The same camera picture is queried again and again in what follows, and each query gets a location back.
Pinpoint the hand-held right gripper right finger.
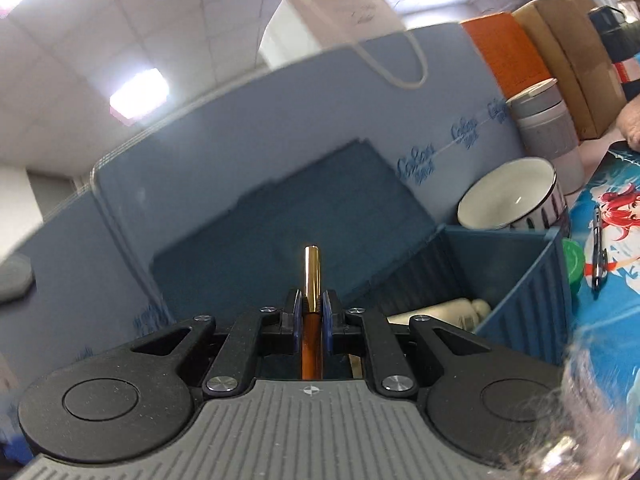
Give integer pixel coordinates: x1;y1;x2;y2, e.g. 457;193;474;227
322;289;492;399

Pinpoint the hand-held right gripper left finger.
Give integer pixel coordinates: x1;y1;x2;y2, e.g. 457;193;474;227
131;289;304;397

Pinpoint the orange pen with gold cap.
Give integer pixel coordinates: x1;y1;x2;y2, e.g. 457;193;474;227
299;245;323;380

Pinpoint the blue plastic storage box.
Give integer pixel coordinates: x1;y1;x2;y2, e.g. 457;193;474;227
150;137;574;379

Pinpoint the white plastic bottle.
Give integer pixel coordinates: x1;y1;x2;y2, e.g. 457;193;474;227
387;297;494;334

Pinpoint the large blue cardboard box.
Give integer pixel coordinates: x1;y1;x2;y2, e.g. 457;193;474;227
92;22;527;351

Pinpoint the white striped bowl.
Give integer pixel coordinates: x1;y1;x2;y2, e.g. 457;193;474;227
457;156;569;234

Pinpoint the green lid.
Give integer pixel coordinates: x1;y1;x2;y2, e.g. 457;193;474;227
560;237;587;297

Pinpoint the silver pen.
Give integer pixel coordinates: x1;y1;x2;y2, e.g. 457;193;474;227
591;204;609;292

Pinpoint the clear plastic wrap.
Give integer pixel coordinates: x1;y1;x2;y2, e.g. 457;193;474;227
550;330;640;480

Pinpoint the grey octagonal object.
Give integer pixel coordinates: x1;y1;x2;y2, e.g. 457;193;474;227
0;254;35;305

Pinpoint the grey travel mug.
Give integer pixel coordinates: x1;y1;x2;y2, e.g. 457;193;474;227
505;77;586;197

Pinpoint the white paper bag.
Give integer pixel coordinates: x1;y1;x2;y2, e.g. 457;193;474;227
257;0;429;89

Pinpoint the printed cartoon mat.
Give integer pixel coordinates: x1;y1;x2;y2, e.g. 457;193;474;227
565;140;640;361

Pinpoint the orange cardboard box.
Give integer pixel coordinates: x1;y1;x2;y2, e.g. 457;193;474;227
460;12;557;107

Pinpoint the brown cardboard box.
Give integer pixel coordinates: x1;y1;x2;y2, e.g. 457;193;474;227
512;0;629;142

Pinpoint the dark thermos bottle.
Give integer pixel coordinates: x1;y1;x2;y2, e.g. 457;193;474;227
587;5;640;84

